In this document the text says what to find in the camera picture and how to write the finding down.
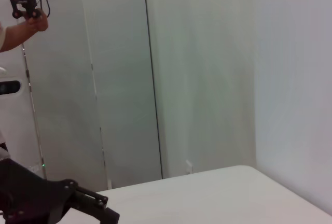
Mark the thin metal stand pole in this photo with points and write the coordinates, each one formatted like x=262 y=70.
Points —
x=30 y=89

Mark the person's bare hand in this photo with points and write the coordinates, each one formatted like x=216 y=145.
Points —
x=39 y=23

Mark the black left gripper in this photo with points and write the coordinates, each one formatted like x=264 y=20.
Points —
x=26 y=198

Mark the person's bare forearm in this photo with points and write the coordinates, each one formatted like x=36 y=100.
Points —
x=15 y=36

